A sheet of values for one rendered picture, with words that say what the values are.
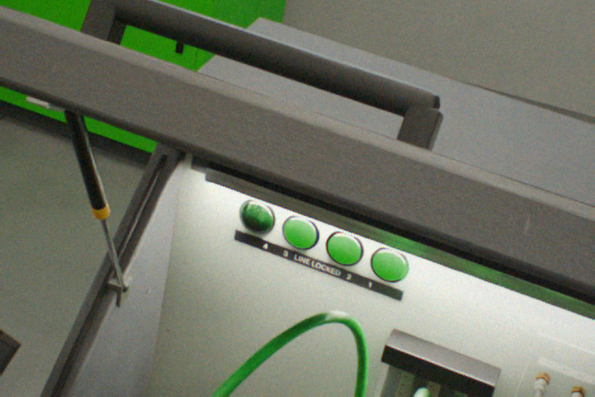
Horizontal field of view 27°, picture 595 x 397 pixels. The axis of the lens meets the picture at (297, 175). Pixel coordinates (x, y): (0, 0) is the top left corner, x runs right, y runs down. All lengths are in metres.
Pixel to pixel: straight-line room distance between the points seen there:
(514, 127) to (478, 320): 0.28
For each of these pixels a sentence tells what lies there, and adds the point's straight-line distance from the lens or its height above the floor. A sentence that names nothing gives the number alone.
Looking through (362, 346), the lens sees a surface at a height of 1.33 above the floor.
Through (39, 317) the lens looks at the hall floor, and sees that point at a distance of 3.55.
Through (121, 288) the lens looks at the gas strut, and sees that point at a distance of 1.50.
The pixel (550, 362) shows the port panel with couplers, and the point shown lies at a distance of 1.54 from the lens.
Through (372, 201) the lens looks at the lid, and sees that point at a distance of 0.54.
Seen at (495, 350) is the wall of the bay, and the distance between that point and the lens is 1.55.
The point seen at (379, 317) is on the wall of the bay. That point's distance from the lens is 1.57.
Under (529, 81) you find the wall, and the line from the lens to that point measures 5.34.
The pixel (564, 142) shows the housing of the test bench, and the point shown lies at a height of 1.50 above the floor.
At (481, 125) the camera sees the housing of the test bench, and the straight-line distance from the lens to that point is 1.63.
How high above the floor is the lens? 2.22
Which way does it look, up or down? 30 degrees down
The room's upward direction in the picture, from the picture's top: 12 degrees clockwise
